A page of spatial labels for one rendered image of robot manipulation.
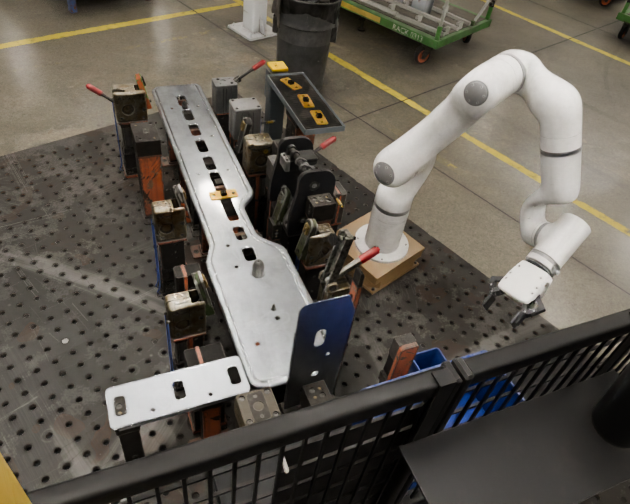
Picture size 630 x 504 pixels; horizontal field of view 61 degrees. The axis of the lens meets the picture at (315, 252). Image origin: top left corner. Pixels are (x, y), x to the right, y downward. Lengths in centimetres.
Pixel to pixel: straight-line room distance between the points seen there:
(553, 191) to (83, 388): 131
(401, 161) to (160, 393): 88
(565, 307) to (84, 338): 241
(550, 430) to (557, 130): 76
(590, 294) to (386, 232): 180
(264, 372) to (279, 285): 27
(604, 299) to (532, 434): 264
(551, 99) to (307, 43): 302
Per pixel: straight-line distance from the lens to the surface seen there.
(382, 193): 170
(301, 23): 411
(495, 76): 134
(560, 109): 134
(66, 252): 197
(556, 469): 76
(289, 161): 154
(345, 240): 123
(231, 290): 138
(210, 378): 122
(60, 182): 227
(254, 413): 111
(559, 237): 149
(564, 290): 328
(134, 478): 53
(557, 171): 139
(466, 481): 70
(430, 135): 151
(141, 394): 121
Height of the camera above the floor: 203
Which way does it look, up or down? 43 degrees down
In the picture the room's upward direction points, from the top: 10 degrees clockwise
